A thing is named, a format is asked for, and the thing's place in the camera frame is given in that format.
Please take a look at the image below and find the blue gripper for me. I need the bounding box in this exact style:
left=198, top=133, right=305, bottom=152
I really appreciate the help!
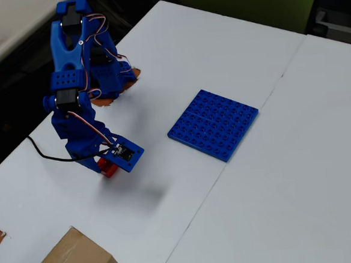
left=50, top=106, right=118, bottom=177

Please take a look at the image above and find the red 2x2 building block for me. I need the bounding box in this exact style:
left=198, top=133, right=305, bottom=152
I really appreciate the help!
left=96, top=157, right=120, bottom=180

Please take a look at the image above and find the brown cardboard box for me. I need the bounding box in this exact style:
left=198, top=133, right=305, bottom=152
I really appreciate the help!
left=18, top=222, right=131, bottom=263

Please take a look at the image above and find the blue 8x8 building plate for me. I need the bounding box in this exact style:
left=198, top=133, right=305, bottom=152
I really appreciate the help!
left=163, top=85, right=263, bottom=167

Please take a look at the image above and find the white background table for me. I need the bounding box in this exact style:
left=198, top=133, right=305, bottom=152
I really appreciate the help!
left=0, top=0, right=85, bottom=78

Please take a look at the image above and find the black cable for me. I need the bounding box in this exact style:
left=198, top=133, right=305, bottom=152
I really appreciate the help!
left=27, top=130, right=112, bottom=165

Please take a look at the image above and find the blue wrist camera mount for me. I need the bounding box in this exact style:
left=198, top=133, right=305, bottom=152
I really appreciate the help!
left=100, top=133, right=146, bottom=175

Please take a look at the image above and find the white red servo wire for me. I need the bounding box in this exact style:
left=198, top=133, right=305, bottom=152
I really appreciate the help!
left=65, top=107, right=114, bottom=152

